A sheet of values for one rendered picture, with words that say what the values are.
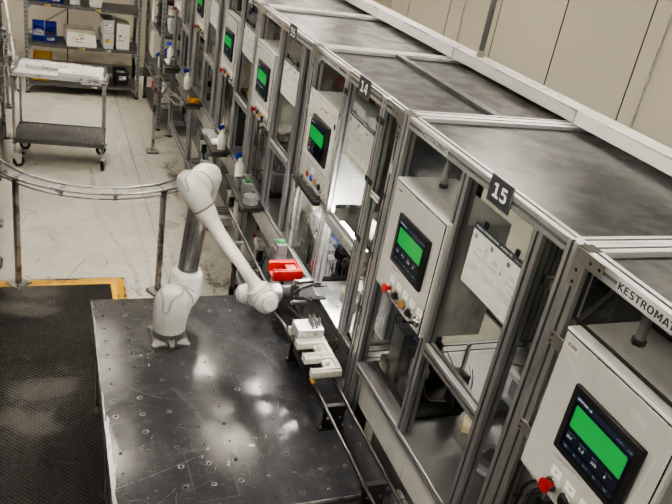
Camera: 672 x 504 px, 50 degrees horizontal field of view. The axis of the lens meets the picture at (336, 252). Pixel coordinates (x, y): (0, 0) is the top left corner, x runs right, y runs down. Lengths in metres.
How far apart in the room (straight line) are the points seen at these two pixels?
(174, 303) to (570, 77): 5.27
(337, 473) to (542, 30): 6.05
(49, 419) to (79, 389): 0.28
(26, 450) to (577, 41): 6.04
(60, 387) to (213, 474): 1.68
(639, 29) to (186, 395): 5.25
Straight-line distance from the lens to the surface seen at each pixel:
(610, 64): 7.30
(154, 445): 3.02
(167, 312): 3.44
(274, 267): 3.77
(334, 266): 3.81
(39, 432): 4.11
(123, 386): 3.30
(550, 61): 7.98
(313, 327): 3.33
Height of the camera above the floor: 2.72
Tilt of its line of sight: 26 degrees down
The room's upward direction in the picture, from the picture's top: 11 degrees clockwise
